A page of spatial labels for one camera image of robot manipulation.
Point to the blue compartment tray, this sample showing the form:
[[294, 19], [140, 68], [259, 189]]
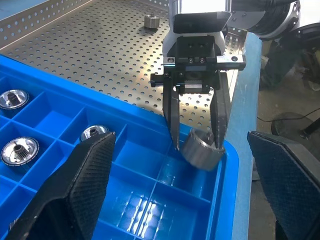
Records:
[[175, 200]]

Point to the black round floor base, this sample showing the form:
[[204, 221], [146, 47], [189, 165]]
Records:
[[290, 125]]

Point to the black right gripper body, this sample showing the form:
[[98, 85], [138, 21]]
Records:
[[195, 52]]

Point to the black slanted floor leg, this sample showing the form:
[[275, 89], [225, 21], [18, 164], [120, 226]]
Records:
[[312, 127]]

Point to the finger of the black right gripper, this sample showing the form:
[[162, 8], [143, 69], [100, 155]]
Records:
[[172, 117], [221, 115]]

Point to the silver disc with pinion gear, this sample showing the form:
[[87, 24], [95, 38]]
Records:
[[20, 151], [13, 98]]

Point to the perforated metal tray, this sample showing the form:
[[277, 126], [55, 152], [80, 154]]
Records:
[[100, 50]]

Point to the metal nut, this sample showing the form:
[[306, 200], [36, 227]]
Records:
[[96, 129], [151, 22], [200, 155]]

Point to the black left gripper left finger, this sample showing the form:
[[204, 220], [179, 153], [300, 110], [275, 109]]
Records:
[[75, 190]]

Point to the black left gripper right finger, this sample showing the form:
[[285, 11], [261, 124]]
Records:
[[290, 185]]

